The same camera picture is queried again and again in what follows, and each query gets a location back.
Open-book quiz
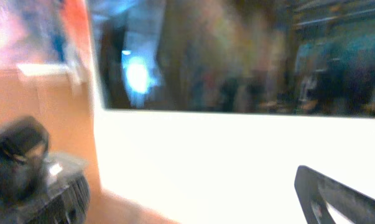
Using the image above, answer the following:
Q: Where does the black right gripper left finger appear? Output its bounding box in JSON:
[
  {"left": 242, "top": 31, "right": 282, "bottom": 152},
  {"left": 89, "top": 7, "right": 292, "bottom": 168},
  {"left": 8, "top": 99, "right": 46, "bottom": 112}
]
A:
[{"left": 0, "top": 174, "right": 90, "bottom": 224}]

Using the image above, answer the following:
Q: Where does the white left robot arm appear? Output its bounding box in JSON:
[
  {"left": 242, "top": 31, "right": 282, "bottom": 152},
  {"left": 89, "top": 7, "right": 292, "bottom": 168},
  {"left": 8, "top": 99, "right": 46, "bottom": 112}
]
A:
[{"left": 0, "top": 116, "right": 90, "bottom": 205}]

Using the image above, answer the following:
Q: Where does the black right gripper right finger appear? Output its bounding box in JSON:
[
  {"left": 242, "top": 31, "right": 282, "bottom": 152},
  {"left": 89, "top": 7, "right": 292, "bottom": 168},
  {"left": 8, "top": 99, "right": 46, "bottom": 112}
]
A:
[{"left": 294, "top": 166, "right": 375, "bottom": 224}]

